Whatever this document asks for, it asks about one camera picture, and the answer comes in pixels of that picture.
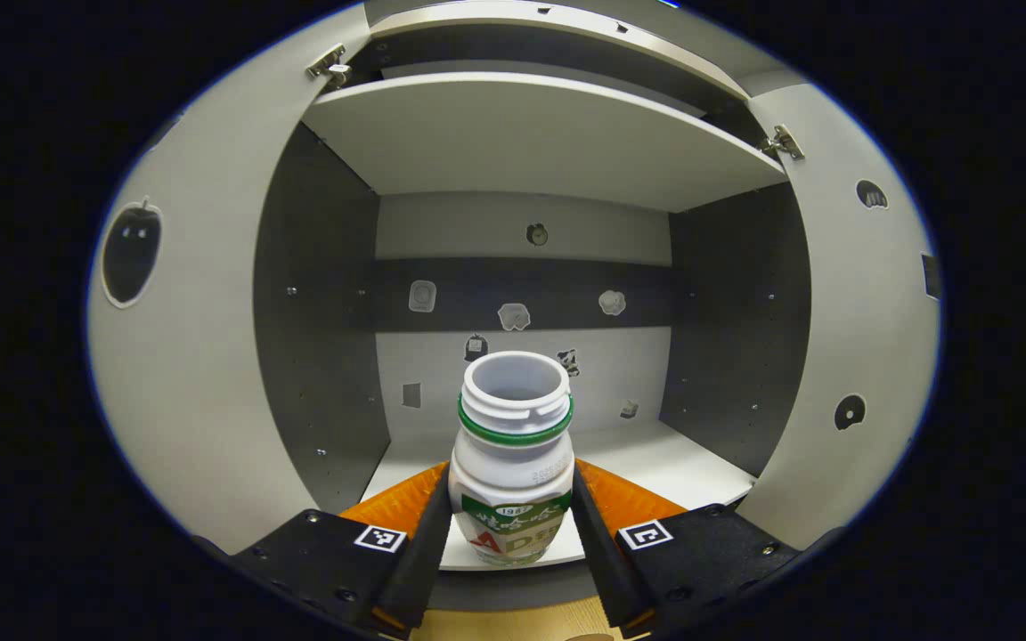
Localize silver door hinge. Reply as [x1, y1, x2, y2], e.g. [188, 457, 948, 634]
[306, 45, 354, 88]
[761, 125, 806, 161]

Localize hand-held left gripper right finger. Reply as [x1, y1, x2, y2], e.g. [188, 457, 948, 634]
[571, 458, 801, 637]

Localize white thin cabinet shelf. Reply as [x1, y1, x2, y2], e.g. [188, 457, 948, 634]
[301, 71, 788, 215]

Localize cabinet door with camera sticker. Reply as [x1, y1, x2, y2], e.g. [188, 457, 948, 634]
[85, 4, 389, 557]

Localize grey and white cabinet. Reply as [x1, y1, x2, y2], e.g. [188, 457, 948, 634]
[250, 0, 812, 615]

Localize white bottle with green label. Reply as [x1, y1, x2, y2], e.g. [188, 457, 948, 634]
[448, 350, 576, 568]

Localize cabinet door with headphones sticker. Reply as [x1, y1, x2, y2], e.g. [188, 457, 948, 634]
[731, 80, 943, 553]

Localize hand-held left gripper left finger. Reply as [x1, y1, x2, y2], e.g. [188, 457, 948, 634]
[226, 460, 455, 635]

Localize beige drawer front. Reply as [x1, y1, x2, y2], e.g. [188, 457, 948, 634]
[363, 0, 812, 101]

